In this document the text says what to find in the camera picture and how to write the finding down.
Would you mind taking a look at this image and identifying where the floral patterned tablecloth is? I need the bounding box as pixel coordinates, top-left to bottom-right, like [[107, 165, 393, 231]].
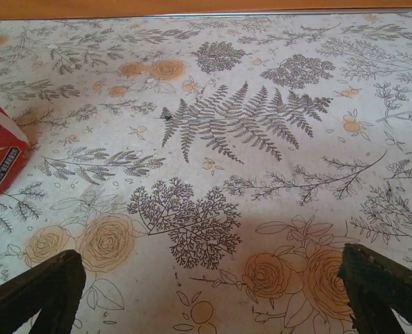
[[0, 12, 412, 334]]

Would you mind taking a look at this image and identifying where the amber drink bottle red label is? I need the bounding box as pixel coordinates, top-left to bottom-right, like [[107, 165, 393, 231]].
[[0, 89, 30, 200]]

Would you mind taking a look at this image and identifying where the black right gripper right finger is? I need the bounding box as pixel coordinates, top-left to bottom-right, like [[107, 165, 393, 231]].
[[337, 242, 412, 334]]

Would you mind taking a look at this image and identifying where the aluminium table edge rail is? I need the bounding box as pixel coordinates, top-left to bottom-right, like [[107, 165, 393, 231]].
[[0, 9, 412, 24]]

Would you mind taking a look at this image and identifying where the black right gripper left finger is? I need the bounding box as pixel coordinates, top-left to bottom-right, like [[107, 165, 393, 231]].
[[0, 248, 88, 334]]

